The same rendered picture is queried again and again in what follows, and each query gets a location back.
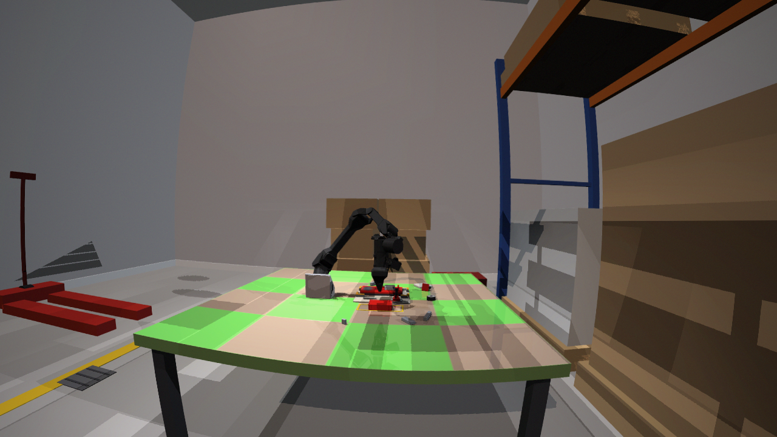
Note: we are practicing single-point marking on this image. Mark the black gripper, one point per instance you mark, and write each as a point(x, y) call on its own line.
point(379, 272)

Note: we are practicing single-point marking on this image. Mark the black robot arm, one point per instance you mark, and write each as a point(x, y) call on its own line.
point(324, 262)

